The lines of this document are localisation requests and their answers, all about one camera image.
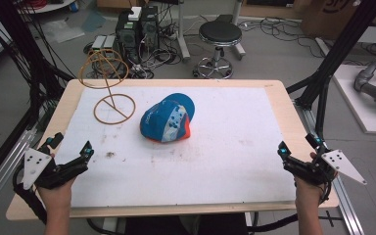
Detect white floor board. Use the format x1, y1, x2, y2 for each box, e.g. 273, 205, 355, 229
332, 64, 376, 135

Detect black metal frame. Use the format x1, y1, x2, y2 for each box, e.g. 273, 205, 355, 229
286, 0, 376, 142
0, 0, 76, 194

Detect tangle of computer cables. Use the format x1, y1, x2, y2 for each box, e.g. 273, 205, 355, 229
83, 19, 183, 80

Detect wooden table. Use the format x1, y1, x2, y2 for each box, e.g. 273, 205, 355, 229
5, 78, 340, 221

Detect white flat devices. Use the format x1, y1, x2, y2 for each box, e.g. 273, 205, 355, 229
91, 34, 117, 54

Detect golden wire hat stand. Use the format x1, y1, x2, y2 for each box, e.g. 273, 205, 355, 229
77, 48, 137, 125

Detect black gripper hose cable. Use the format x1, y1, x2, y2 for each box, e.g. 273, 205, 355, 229
247, 182, 334, 233

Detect cardboard box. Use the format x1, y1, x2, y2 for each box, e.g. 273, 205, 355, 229
301, 0, 376, 41

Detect blue and orange cap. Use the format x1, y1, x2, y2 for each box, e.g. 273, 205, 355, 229
139, 92, 196, 144

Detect white box on tower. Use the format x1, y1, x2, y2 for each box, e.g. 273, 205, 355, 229
127, 6, 143, 23

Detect black computer tower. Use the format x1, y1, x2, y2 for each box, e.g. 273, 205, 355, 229
115, 13, 142, 65
139, 5, 161, 51

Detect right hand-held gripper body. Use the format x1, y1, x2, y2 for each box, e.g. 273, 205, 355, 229
285, 146, 368, 188

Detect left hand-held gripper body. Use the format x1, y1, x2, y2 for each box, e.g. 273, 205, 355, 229
13, 146, 90, 191

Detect black sleeved gripper cable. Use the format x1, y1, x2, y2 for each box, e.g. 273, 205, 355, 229
12, 164, 48, 225

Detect white table mat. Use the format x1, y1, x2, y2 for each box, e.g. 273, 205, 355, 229
54, 85, 297, 209

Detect black floor cables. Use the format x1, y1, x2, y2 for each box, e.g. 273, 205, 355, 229
237, 17, 322, 59

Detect person's left hand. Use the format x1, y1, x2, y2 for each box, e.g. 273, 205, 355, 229
36, 153, 77, 212

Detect person's right hand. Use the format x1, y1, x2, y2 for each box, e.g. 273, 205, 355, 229
293, 151, 326, 212

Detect person's dark trousers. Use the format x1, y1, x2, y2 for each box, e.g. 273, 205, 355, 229
124, 212, 250, 235

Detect clear plastic sheet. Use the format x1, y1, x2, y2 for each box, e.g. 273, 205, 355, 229
40, 19, 86, 44

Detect grey desk leg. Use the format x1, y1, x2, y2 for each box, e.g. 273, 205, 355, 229
175, 0, 192, 64
230, 0, 247, 62

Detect black round stool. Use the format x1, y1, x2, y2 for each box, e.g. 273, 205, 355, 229
192, 20, 244, 80

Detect aluminium rail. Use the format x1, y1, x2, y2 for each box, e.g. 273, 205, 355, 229
0, 126, 39, 217
293, 100, 366, 235

